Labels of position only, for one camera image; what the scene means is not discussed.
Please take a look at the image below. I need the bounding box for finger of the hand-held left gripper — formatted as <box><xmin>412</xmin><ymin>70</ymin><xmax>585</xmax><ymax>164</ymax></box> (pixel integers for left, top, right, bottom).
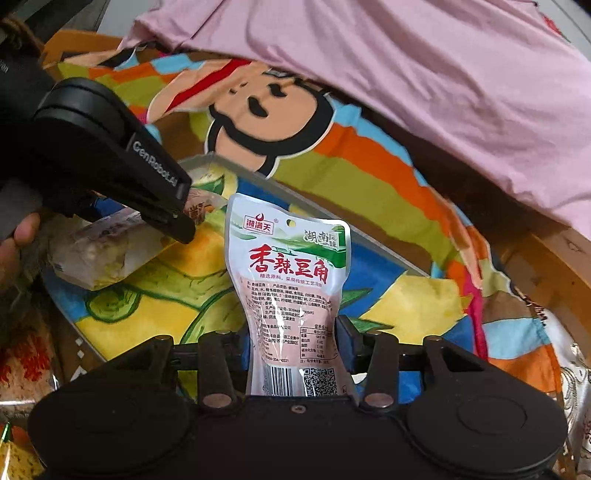
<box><xmin>134</xmin><ymin>198</ymin><xmax>197</xmax><ymax>244</ymax></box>

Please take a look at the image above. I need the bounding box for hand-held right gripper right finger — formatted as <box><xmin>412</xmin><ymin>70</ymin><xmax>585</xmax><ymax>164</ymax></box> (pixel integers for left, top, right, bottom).
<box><xmin>337</xmin><ymin>316</ymin><xmax>490</xmax><ymax>411</ymax></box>

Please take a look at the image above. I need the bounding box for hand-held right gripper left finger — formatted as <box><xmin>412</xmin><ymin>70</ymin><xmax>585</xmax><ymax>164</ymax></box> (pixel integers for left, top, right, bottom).
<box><xmin>121</xmin><ymin>330</ymin><xmax>253</xmax><ymax>411</ymax></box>

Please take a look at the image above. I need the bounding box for clear cake bar packet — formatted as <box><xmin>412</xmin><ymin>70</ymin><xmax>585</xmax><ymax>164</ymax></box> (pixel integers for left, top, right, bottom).
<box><xmin>51</xmin><ymin>182</ymin><xmax>222</xmax><ymax>291</ymax></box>

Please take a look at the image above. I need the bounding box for metal tray with printed bottom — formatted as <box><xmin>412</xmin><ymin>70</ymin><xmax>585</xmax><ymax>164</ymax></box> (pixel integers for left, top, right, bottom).
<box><xmin>41</xmin><ymin>154</ymin><xmax>432</xmax><ymax>374</ymax></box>

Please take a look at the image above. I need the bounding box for white green snack packet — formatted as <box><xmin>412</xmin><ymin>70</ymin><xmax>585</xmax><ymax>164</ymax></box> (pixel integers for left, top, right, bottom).
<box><xmin>225</xmin><ymin>193</ymin><xmax>358</xmax><ymax>398</ymax></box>

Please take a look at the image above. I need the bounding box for rice cracker packet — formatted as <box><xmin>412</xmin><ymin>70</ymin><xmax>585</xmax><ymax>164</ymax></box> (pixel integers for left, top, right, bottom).
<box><xmin>0</xmin><ymin>323</ymin><xmax>61</xmax><ymax>407</ymax></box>

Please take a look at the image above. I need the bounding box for person's left hand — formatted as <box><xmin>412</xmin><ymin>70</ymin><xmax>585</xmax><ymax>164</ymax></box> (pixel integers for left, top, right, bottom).
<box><xmin>0</xmin><ymin>213</ymin><xmax>43</xmax><ymax>289</ymax></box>

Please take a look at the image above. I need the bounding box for colourful printed blanket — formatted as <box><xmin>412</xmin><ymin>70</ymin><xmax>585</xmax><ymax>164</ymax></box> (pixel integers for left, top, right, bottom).
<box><xmin>41</xmin><ymin>46</ymin><xmax>566</xmax><ymax>384</ymax></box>

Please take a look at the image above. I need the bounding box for floral patterned cloth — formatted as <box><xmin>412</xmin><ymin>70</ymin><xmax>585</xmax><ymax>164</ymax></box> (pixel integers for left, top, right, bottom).
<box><xmin>556</xmin><ymin>318</ymin><xmax>591</xmax><ymax>476</ymax></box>

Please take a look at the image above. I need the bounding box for yellow green packet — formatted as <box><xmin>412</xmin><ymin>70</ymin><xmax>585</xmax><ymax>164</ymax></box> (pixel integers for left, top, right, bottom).
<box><xmin>0</xmin><ymin>422</ymin><xmax>44</xmax><ymax>480</ymax></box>

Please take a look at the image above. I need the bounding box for pink cloth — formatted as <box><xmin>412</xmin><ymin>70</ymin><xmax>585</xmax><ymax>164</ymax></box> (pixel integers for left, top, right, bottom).
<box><xmin>117</xmin><ymin>0</ymin><xmax>591</xmax><ymax>232</ymax></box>

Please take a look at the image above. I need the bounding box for wooden bed frame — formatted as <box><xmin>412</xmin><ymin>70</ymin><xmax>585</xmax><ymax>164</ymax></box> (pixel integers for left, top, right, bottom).
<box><xmin>501</xmin><ymin>228</ymin><xmax>591</xmax><ymax>337</ymax></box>

